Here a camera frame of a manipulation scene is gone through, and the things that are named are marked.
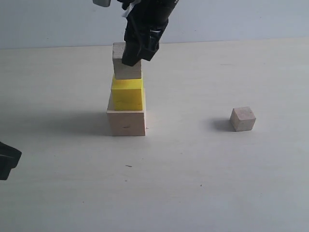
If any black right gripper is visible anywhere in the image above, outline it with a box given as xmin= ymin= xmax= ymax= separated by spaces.
xmin=120 ymin=0 xmax=178 ymax=66

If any medium grooved wooden cube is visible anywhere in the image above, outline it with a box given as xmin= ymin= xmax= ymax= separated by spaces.
xmin=112 ymin=43 xmax=142 ymax=80

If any yellow cube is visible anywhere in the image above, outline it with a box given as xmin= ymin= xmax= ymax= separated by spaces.
xmin=111 ymin=75 xmax=144 ymax=111

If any large light wooden cube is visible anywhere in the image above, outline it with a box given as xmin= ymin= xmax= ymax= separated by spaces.
xmin=106 ymin=89 xmax=146 ymax=136

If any small wooden cube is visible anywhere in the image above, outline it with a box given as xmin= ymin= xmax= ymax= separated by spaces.
xmin=230 ymin=106 xmax=256 ymax=132

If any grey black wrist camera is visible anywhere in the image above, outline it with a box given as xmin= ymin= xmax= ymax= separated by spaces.
xmin=93 ymin=0 xmax=111 ymax=7

